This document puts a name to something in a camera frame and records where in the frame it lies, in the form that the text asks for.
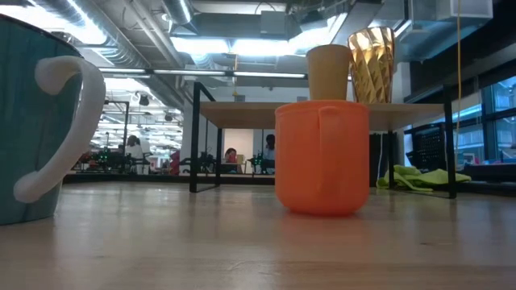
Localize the small orange mug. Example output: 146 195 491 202
274 100 371 217

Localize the brown mug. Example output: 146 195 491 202
305 43 354 102

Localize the amber faceted glass tumbler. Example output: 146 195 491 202
347 26 397 105

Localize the white mug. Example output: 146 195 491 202
0 13 107 226

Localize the wooden shelf with black legs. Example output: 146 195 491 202
189 81 459 200

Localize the person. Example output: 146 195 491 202
223 147 239 175
261 133 277 175
123 134 147 175

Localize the long ceiling light strip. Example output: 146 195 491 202
98 67 308 80

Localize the grey ceiling box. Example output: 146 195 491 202
260 10 292 35

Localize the black plastic crate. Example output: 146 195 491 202
404 122 447 172

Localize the green cloth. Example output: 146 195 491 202
376 164 472 193

